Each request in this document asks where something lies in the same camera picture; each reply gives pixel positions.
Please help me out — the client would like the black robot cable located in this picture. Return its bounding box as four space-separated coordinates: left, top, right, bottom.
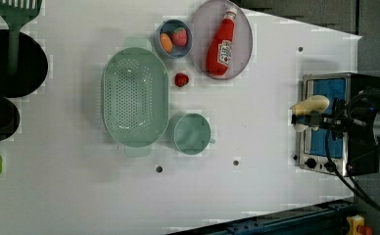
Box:
323 92 380 223

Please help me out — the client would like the orange plush fruit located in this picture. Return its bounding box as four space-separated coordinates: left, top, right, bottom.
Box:
160 33 173 53

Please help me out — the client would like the small blue bowl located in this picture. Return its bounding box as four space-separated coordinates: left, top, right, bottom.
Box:
154 19 193 59

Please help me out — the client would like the red plush ketchup bottle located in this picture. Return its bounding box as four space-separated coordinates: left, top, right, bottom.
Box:
205 7 237 76

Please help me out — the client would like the green mug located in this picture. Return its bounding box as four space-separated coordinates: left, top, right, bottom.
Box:
166 114 215 155

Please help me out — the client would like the plush strawberry in bowl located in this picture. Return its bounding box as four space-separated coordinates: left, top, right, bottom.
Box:
171 27 188 47

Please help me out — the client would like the black utensil holder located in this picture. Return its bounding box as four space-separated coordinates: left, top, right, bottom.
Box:
0 29 48 98

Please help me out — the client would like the green colander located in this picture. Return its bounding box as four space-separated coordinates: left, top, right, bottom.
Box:
102 37 169 158

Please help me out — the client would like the grey round plate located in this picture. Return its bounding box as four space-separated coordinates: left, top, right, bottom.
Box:
189 0 253 79

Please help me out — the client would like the loose red plush strawberry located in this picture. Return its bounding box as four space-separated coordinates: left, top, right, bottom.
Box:
174 72 189 87

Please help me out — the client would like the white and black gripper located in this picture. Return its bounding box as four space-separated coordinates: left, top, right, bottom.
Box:
291 88 380 141

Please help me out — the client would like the green slotted spatula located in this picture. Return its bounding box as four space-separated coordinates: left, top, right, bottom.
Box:
0 0 43 75

